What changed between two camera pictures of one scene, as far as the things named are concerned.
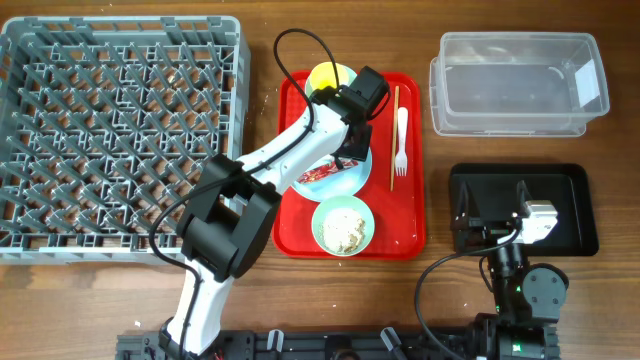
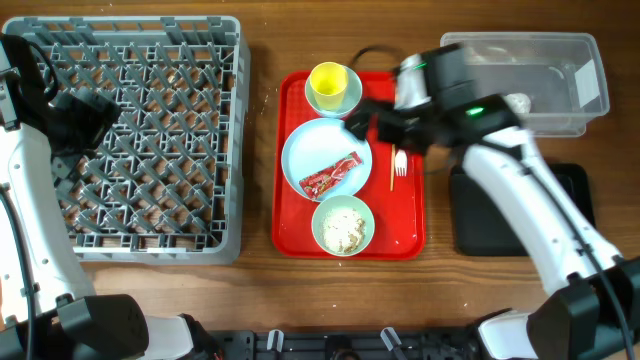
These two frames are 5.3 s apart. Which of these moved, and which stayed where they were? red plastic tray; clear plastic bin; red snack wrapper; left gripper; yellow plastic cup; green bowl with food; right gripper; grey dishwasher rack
Moved: red snack wrapper; right gripper; left gripper
Stayed: clear plastic bin; green bowl with food; yellow plastic cup; red plastic tray; grey dishwasher rack
